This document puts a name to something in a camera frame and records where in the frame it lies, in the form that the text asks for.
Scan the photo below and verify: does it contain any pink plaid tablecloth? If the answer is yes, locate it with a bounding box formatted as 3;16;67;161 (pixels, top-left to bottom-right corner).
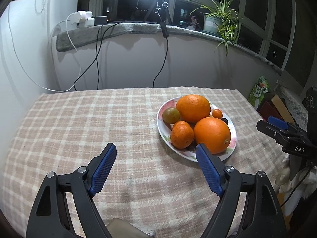
1;87;284;237

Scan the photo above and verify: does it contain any dark purple grape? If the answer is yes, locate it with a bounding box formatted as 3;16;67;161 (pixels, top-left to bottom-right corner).
221;118;228;125

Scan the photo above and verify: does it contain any black cable of light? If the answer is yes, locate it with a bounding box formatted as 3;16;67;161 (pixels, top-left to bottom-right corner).
152;36;170;88

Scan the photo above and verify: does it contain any potted spider plant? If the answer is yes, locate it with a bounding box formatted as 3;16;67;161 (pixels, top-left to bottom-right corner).
190;0;242;56

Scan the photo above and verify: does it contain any white charging cable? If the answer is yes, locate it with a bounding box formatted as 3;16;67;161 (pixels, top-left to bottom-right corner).
7;3;82;93

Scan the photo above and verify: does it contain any large orange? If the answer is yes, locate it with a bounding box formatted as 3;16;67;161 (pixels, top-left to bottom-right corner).
193;117;231;154
176;95;211;123

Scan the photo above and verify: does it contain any medium mandarin orange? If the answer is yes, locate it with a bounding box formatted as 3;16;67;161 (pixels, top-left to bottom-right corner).
170;120;194;149

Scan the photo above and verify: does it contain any cardboard box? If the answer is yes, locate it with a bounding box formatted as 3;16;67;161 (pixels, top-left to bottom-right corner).
256;93;295;124

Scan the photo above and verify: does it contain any white plush cloth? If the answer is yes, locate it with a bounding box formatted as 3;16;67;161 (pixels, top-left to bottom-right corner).
275;155;316;217

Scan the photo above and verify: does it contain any tiny kumquat orange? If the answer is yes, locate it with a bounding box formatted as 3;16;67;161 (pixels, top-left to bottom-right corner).
212;108;223;119

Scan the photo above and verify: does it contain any green snack package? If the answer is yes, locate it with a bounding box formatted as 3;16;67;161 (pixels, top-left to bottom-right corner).
247;76;271;110

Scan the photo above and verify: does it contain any black adapter cable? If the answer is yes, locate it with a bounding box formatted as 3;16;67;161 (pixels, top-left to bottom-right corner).
74;22;122;91

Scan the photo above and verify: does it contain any green brown tomato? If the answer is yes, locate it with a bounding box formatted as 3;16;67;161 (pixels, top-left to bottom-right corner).
162;107;180;124

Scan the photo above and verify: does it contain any black power adapter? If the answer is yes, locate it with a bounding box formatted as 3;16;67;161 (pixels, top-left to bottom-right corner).
94;16;107;26

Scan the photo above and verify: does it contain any white floral plate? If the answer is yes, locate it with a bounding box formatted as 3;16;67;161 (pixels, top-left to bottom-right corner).
156;97;237;163

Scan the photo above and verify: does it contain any white power strip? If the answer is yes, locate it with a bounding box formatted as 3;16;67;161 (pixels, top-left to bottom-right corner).
69;11;95;27

